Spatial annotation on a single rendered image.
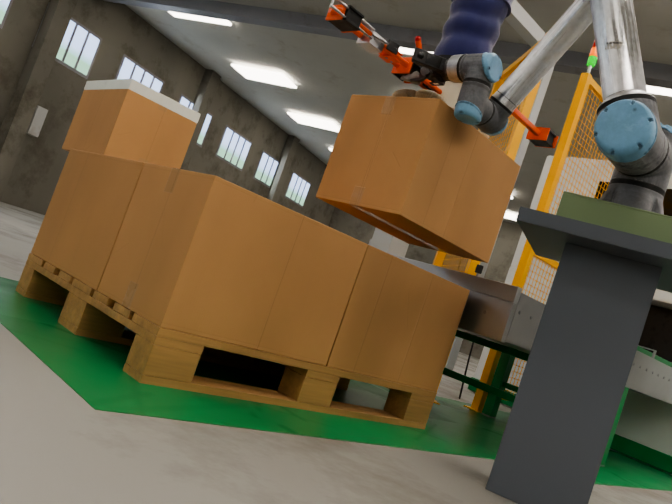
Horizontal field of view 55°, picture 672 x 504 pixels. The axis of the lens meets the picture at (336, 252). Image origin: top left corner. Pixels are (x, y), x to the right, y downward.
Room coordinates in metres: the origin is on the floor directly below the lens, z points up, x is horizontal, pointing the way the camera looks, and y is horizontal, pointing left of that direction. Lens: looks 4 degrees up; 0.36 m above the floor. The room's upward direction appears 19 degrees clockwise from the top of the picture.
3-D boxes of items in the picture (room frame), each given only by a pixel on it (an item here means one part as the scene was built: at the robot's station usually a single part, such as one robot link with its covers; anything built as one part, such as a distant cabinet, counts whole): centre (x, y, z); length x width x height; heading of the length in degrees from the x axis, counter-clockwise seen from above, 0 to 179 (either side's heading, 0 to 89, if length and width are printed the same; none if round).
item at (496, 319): (2.63, -0.44, 0.47); 0.70 x 0.03 x 0.15; 43
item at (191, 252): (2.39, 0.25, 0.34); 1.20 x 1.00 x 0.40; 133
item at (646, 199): (1.84, -0.76, 0.89); 0.19 x 0.19 x 0.10
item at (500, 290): (2.63, -0.44, 0.58); 0.70 x 0.03 x 0.06; 43
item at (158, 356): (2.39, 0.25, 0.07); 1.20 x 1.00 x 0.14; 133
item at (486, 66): (2.03, -0.24, 1.19); 0.12 x 0.09 x 0.10; 43
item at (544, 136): (2.46, -0.61, 1.20); 0.09 x 0.08 x 0.05; 45
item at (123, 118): (3.46, 1.26, 0.82); 0.60 x 0.40 x 0.40; 42
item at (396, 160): (2.41, -0.22, 0.87); 0.60 x 0.40 x 0.40; 136
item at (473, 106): (2.04, -0.26, 1.08); 0.12 x 0.09 x 0.12; 140
